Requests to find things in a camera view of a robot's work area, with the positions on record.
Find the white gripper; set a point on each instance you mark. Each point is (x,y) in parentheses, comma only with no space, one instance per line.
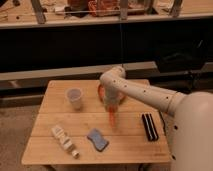
(112,99)

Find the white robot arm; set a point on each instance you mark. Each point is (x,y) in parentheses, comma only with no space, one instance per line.
(192,145)

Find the orange ceramic bowl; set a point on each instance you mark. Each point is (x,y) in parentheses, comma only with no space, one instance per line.
(101,93)

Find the blue sponge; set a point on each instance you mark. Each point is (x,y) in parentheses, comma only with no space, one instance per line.
(99,142)

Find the wooden folding table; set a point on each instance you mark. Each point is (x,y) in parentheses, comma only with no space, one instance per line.
(128,142)

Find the white plastic bottle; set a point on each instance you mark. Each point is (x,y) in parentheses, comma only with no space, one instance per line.
(65,141)

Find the red basket on shelf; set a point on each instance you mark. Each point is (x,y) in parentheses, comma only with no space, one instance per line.
(101,8)

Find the wooden shelf bench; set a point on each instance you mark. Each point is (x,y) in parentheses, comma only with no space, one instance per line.
(47,13)

